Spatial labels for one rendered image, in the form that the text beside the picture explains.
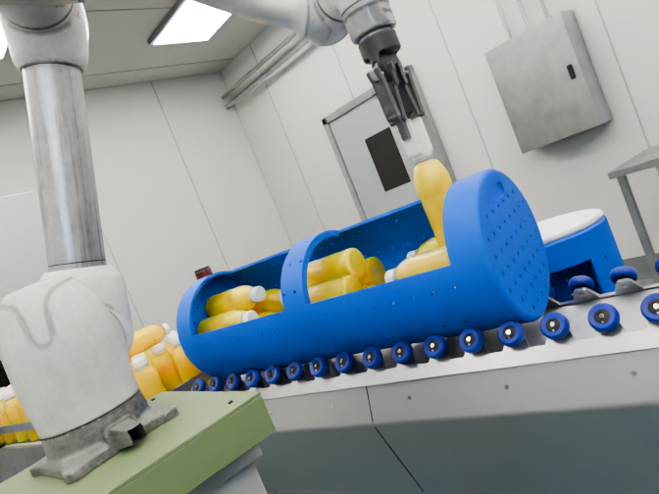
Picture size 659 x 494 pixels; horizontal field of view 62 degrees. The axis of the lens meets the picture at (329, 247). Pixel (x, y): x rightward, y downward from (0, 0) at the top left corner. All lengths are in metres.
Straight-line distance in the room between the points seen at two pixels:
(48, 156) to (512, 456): 0.99
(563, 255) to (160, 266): 5.09
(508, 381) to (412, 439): 0.26
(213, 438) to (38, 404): 0.26
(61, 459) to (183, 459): 0.21
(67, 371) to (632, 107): 3.96
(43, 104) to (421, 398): 0.88
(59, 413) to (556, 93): 3.84
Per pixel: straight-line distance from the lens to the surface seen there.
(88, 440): 0.89
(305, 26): 1.20
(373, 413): 1.17
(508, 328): 0.99
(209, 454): 0.80
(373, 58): 1.06
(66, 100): 1.14
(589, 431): 1.01
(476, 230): 0.92
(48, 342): 0.88
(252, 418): 0.83
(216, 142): 6.74
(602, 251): 1.36
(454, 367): 1.04
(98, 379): 0.88
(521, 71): 4.35
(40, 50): 1.15
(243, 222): 6.58
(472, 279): 0.93
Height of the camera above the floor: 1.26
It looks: 3 degrees down
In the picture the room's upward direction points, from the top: 22 degrees counter-clockwise
